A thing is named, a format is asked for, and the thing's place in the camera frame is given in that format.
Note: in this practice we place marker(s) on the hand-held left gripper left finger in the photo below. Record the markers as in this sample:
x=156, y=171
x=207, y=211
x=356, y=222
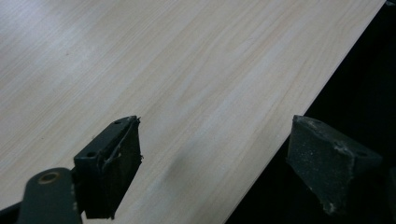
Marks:
x=107, y=174

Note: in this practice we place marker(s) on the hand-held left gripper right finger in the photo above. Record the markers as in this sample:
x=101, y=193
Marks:
x=323, y=165

